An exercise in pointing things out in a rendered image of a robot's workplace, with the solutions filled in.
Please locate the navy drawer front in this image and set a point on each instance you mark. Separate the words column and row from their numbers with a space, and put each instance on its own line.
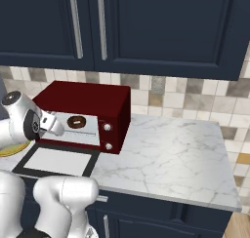
column 143, row 206

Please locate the white toaster oven knob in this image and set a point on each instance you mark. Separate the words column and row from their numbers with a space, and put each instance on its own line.
column 106, row 127
column 108, row 146

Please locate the wide navy wall cupboard door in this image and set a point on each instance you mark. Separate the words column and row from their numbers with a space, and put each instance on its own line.
column 169, row 30

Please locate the toaster oven glass door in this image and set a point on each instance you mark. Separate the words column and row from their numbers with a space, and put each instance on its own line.
column 58, row 161

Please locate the red toaster oven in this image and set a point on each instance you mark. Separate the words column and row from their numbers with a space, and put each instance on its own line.
column 88, row 99

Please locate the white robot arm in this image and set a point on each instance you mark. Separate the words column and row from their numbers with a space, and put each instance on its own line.
column 62, row 196

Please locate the navy base cupboard door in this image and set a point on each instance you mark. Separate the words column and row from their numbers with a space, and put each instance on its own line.
column 140, row 227

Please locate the brown bagel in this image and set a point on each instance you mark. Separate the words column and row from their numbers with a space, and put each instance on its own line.
column 76, row 122

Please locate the grey toaster oven rack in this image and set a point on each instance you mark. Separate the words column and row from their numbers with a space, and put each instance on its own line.
column 83, row 136

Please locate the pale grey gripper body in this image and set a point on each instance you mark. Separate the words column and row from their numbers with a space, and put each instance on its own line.
column 56, row 127

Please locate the yellow plate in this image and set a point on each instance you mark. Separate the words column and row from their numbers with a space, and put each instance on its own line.
column 13, row 150

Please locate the grey wall socket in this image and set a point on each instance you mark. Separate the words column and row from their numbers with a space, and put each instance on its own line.
column 158, row 85

